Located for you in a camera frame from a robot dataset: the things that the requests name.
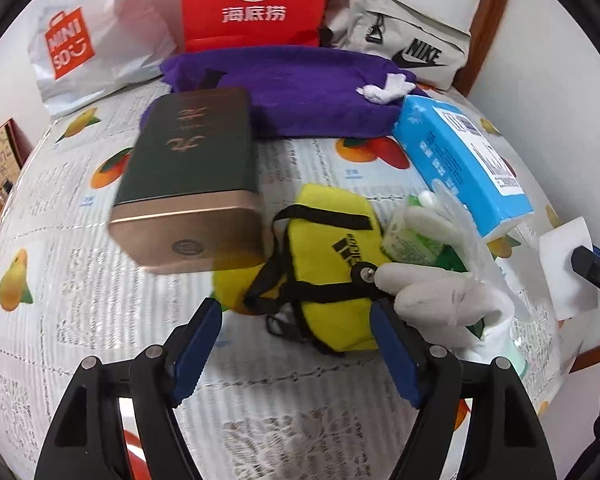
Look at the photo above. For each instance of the white square sachet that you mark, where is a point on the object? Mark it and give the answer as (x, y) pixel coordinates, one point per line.
(560, 270)

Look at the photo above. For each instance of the blue tissue pack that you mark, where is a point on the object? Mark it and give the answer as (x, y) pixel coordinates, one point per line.
(445, 155)

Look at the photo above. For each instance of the person's dark clothing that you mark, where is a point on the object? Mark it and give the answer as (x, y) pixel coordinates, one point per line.
(597, 455)

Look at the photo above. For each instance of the red paper bag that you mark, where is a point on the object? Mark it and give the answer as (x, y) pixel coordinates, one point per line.
(205, 10)

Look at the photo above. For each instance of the crumpled white tissue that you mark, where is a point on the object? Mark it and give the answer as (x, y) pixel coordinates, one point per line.
(385, 91)

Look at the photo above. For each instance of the light green packet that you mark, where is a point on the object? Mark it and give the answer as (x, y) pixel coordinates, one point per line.
(410, 247)

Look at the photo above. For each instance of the white soft packet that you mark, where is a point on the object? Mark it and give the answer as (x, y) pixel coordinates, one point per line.
(500, 345)

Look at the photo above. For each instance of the white fabric glove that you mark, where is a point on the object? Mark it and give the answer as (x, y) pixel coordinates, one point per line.
(430, 300)

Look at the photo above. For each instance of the fruit print tablecloth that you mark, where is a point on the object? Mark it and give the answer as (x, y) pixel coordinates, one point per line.
(105, 310)

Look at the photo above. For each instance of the wooden door frame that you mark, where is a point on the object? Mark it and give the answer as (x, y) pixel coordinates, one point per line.
(490, 10)

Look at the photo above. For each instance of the white plastic shopping bag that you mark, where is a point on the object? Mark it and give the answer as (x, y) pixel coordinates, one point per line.
(120, 35)

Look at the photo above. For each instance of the dark green and gold box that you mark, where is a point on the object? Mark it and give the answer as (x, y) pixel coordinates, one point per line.
(190, 160)

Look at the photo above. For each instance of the beige waist bag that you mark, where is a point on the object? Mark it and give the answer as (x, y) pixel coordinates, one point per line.
(360, 10)

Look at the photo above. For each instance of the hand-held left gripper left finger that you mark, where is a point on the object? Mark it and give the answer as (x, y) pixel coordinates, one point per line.
(195, 355)

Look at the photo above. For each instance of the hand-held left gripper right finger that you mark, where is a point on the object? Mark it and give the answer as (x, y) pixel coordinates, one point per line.
(395, 355)

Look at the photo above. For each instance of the brown patterned box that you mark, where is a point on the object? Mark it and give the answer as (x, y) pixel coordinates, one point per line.
(0, 155)

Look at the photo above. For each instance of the purple towel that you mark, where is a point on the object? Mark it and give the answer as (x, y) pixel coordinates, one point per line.
(305, 90)

